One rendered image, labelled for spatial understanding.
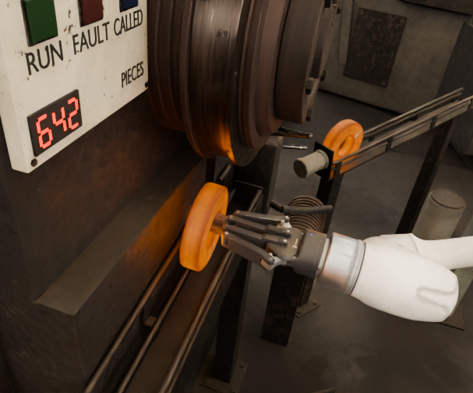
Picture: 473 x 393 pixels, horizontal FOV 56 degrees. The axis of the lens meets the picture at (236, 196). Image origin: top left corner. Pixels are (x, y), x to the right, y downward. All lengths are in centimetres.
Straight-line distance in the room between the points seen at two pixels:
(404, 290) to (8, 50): 59
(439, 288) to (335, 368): 98
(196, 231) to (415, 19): 292
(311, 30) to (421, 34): 282
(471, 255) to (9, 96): 76
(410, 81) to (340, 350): 231
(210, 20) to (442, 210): 119
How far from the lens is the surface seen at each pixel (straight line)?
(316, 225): 133
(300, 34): 66
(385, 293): 72
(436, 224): 165
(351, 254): 71
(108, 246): 67
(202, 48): 61
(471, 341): 197
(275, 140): 113
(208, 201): 71
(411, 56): 350
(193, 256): 72
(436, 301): 74
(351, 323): 181
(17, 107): 46
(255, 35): 61
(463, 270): 184
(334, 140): 132
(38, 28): 46
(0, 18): 43
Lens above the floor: 132
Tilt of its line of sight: 35 degrees down
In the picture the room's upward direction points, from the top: 7 degrees clockwise
